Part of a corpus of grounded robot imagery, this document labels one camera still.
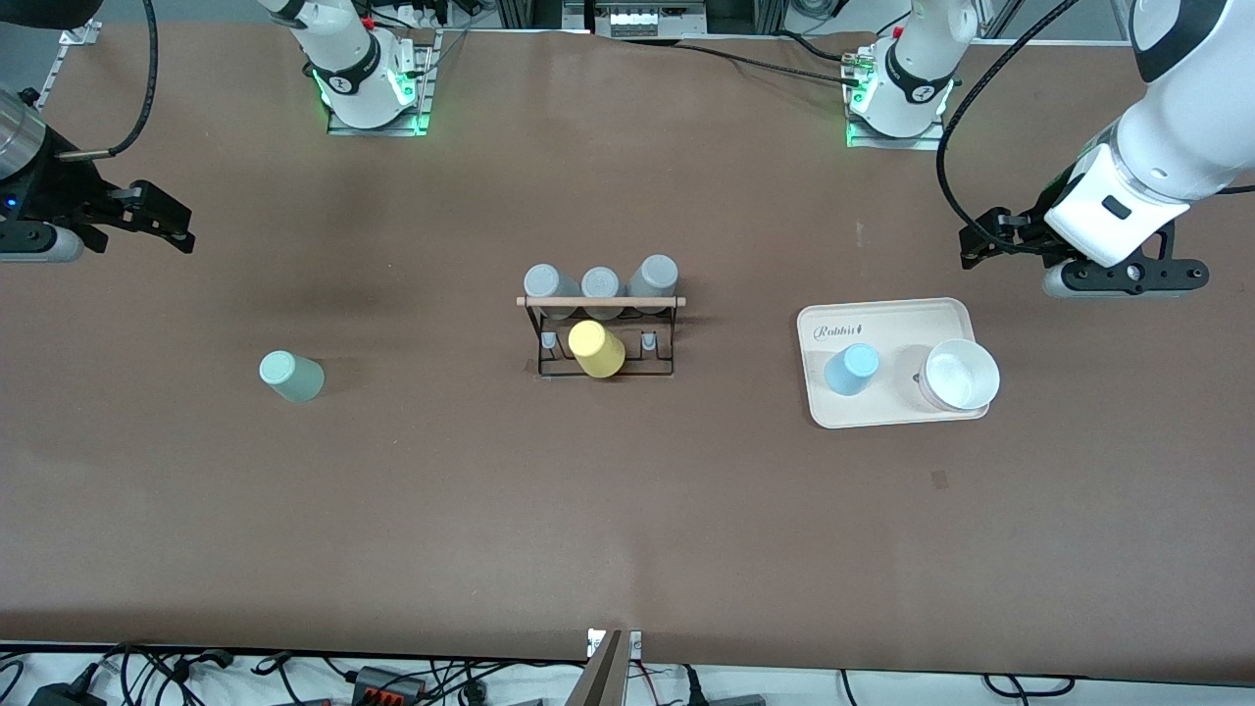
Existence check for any light blue plastic cup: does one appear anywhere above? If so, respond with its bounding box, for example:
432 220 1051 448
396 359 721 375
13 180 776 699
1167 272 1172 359
823 342 880 397

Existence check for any cream rectangular tray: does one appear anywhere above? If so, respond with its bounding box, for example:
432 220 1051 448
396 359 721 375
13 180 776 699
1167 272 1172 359
796 297 991 429

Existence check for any white bowl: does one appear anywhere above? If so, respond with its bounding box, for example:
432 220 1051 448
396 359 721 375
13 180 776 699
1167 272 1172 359
917 338 1001 413

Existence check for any pale green plastic cup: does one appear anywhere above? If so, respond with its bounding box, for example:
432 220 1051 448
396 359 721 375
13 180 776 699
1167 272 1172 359
259 350 326 403

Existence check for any grey plastic cup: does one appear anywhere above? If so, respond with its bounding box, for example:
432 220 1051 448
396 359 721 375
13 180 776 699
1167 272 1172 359
580 266 624 321
524 263 581 321
626 254 680 315

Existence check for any yellow plastic cup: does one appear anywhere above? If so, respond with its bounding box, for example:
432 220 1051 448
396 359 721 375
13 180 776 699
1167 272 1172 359
569 320 627 379

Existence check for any grey power strip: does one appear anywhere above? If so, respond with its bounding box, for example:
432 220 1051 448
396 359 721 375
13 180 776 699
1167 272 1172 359
608 0 709 40

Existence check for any black power adapter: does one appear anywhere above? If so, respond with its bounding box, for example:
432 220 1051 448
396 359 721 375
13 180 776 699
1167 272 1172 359
27 681 107 706

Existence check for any black box with orange connectors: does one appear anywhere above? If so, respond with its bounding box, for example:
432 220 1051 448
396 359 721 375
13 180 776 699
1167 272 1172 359
353 665 425 703

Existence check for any aluminium profile bar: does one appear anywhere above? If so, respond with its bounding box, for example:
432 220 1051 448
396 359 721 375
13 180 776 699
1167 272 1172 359
567 630 628 706

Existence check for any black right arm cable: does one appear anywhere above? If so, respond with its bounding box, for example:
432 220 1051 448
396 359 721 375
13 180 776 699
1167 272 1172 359
54 0 161 161

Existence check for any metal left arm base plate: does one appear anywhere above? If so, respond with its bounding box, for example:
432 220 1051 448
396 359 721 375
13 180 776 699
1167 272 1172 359
845 49 950 151

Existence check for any black cable on table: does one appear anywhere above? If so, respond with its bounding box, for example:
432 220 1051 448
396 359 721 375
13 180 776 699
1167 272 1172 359
677 39 854 85

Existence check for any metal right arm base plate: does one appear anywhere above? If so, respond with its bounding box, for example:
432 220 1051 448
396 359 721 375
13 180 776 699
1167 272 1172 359
326 29 437 136

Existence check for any black wire cup rack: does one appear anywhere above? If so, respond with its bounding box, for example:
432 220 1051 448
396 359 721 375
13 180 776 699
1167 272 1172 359
517 292 687 378

